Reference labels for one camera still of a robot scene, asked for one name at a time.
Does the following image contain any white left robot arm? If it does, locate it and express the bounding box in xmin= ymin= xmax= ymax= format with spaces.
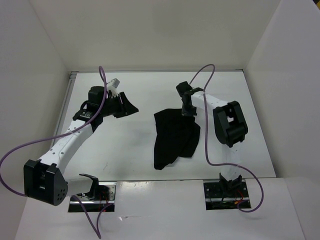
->
xmin=23 ymin=78 xmax=139 ymax=206

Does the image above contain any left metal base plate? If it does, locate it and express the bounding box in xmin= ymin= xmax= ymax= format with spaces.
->
xmin=76 ymin=181 xmax=117 ymax=213

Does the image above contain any metal base plate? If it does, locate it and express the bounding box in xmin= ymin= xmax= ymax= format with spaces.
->
xmin=203 ymin=180 xmax=251 ymax=211
xmin=76 ymin=181 xmax=117 ymax=213

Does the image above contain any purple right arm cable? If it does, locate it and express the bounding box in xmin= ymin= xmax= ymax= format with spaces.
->
xmin=188 ymin=64 xmax=265 ymax=213

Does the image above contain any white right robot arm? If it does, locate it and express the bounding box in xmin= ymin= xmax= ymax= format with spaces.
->
xmin=176 ymin=81 xmax=248 ymax=198

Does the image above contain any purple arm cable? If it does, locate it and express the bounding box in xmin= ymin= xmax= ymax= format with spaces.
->
xmin=0 ymin=65 xmax=112 ymax=240
xmin=188 ymin=64 xmax=265 ymax=213

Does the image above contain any black fabric skirt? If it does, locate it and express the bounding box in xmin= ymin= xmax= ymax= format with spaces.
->
xmin=153 ymin=108 xmax=201 ymax=170

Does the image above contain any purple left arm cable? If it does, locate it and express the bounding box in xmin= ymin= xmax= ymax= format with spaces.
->
xmin=0 ymin=65 xmax=112 ymax=240

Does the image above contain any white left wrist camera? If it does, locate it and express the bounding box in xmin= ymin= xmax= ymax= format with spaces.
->
xmin=107 ymin=78 xmax=120 ymax=99

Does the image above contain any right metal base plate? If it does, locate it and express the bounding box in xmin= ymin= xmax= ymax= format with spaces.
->
xmin=203 ymin=180 xmax=251 ymax=211

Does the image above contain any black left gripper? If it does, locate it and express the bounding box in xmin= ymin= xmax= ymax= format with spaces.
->
xmin=100 ymin=91 xmax=139 ymax=119

